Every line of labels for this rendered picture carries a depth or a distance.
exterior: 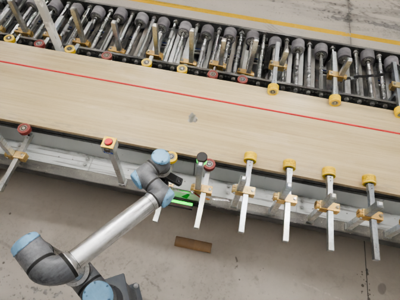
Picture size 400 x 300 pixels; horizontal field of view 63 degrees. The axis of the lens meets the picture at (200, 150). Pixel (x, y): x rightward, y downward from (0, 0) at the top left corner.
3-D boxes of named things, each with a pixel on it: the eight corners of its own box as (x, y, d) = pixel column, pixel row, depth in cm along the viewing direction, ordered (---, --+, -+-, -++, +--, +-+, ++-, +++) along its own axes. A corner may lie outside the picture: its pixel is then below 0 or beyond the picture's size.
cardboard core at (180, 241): (211, 252, 262) (174, 244, 264) (209, 254, 269) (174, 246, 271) (212, 241, 266) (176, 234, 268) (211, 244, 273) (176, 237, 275)
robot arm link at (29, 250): (82, 296, 185) (18, 280, 119) (64, 274, 191) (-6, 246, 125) (104, 276, 190) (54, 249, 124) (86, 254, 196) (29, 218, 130)
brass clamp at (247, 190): (253, 199, 197) (254, 196, 192) (230, 194, 197) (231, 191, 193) (253, 190, 200) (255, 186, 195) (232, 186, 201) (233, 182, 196)
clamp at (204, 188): (211, 196, 207) (211, 193, 203) (190, 192, 208) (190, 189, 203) (212, 188, 210) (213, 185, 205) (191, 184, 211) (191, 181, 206)
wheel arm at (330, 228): (332, 252, 182) (334, 250, 179) (325, 250, 182) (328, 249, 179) (331, 173, 207) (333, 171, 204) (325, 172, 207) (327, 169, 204)
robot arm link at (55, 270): (43, 296, 115) (178, 189, 153) (24, 270, 120) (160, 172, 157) (49, 305, 124) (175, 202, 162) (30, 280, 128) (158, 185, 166)
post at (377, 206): (346, 233, 218) (384, 207, 176) (340, 232, 218) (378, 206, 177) (346, 228, 219) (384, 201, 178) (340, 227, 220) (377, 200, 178)
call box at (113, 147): (115, 155, 182) (112, 148, 175) (103, 153, 182) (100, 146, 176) (119, 145, 185) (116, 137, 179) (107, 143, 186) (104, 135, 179)
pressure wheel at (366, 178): (359, 183, 205) (367, 188, 208) (371, 180, 199) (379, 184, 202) (358, 175, 208) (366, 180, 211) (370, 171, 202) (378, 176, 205)
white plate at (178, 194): (211, 204, 217) (212, 198, 208) (172, 196, 218) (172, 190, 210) (211, 203, 217) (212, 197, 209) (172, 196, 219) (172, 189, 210)
